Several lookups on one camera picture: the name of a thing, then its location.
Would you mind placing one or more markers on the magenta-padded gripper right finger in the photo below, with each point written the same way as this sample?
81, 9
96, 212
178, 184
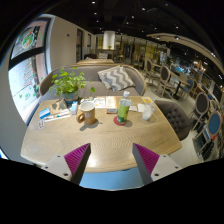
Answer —
146, 159

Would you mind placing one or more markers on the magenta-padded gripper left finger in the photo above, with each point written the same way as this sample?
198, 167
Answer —
77, 159

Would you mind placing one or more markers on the green-labelled clear drink bottle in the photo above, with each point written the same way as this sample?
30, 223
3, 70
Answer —
124, 111

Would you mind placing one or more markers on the tan ceramic mug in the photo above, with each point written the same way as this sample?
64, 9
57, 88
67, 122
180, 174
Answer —
87, 113

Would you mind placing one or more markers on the clear plastic cup with straw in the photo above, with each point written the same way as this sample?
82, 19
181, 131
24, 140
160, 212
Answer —
147, 111

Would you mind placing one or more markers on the flat round red coaster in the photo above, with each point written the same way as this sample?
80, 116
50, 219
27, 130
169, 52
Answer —
116, 121

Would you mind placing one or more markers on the blister pill pack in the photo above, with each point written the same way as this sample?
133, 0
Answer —
41, 124

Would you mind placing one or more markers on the dark tufted chair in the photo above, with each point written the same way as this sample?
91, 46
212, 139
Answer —
175, 116

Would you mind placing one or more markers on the small blue box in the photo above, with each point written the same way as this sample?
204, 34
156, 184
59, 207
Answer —
73, 107

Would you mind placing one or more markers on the white napkin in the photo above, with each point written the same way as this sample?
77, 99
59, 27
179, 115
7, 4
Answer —
141, 107

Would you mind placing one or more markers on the blue white leaflet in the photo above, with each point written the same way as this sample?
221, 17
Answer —
133, 108

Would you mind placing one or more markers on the brown cardboard card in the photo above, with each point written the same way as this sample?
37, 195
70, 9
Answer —
59, 106

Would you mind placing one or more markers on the blue white card pack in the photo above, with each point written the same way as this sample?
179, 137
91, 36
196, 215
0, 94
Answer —
44, 113

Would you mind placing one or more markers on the yellow square sticker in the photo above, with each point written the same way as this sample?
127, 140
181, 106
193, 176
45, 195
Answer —
147, 100

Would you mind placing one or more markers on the illustrated paper leaflet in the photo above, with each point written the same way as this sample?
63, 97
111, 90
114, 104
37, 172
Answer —
98, 101

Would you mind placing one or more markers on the orange-edged white booklet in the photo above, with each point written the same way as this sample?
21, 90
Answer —
111, 104

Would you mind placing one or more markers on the green potted plant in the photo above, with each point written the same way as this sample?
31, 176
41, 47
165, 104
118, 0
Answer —
68, 83

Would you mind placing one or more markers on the group of round-backed chairs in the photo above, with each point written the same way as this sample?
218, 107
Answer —
201, 105

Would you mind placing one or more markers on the small wooden cafe table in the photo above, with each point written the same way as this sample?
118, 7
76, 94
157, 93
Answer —
180, 81

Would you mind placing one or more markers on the grey wood-framed sofa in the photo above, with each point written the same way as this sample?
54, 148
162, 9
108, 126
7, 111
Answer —
91, 75

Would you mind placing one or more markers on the grey white chevron cushion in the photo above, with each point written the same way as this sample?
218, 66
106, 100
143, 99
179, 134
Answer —
116, 78

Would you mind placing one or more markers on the window with festive decorations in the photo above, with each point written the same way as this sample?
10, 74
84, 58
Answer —
25, 76

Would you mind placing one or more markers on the ceiling spotlights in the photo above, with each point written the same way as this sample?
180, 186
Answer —
126, 23

